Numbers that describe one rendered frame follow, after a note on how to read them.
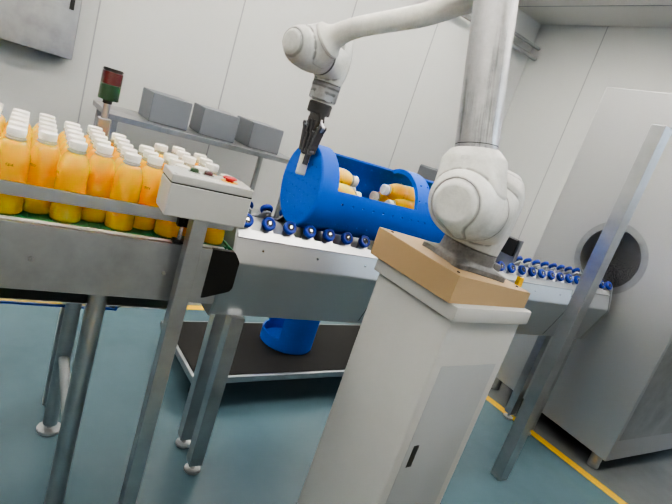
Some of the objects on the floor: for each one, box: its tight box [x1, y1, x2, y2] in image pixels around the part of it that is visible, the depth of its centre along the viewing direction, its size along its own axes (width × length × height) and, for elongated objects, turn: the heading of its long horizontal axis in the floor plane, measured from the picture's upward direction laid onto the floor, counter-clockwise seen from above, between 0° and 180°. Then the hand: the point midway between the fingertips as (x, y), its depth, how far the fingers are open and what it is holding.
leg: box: [503, 335, 551, 420], centre depth 291 cm, size 6×6×63 cm
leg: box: [184, 315, 245, 475], centre depth 172 cm, size 6×6×63 cm
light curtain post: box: [491, 124, 672, 481], centre depth 217 cm, size 6×6×170 cm
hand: (302, 164), depth 162 cm, fingers closed, pressing on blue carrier
